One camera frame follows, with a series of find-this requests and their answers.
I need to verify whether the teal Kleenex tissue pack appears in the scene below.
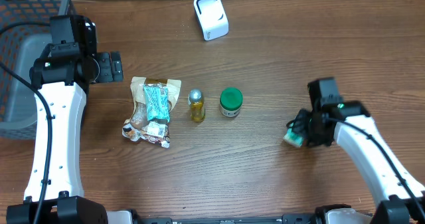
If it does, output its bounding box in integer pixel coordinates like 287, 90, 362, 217
284, 128, 304, 148

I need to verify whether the teal snack bar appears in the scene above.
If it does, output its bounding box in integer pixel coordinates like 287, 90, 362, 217
143, 84, 170, 123

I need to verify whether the brown snack pouch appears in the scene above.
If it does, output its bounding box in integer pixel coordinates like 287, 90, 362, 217
122, 76, 182, 148

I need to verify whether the green lid jar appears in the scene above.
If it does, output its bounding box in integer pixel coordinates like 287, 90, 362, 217
220, 87, 243, 118

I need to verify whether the yellow liquid bottle silver cap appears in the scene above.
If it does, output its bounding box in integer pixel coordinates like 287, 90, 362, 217
188, 88, 205, 122

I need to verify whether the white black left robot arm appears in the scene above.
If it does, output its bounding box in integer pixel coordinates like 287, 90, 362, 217
1, 15, 137, 223

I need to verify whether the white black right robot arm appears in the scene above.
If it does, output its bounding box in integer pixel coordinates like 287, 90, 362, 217
284, 78, 424, 223

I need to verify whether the white barcode scanner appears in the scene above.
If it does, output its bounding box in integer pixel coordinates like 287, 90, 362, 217
193, 0, 229, 41

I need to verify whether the dark grey plastic basket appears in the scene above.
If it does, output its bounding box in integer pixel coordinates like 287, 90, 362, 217
1, 0, 75, 140

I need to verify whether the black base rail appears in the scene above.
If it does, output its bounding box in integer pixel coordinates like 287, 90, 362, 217
106, 210, 376, 224

